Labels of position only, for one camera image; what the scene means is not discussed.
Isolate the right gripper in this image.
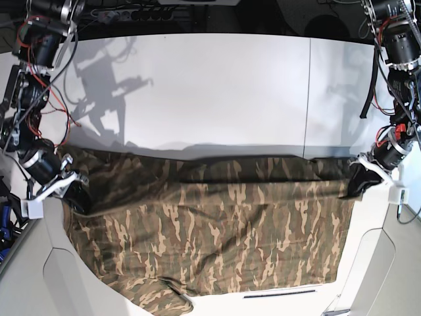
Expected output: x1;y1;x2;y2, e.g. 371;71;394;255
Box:
31;154;92;214

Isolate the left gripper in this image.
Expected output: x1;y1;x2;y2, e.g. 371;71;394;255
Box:
341;153;406;199

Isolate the camouflage T-shirt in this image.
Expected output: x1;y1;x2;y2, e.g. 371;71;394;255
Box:
60;145;356;315

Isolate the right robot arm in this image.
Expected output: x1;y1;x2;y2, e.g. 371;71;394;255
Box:
1;1;91;219

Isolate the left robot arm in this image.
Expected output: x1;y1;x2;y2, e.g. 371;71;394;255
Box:
348;1;420;197

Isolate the blue and black clutter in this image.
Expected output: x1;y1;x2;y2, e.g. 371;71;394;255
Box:
1;176;29;263

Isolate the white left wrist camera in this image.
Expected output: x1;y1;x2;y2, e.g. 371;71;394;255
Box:
388;186;409;205

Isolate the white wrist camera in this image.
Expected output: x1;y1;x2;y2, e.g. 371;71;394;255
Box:
388;186;409;205
20;199;44;220

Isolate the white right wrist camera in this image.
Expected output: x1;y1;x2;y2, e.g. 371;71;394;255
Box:
20;199;44;220

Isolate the black braided cable sleeve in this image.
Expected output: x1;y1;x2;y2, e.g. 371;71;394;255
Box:
359;42;379;119

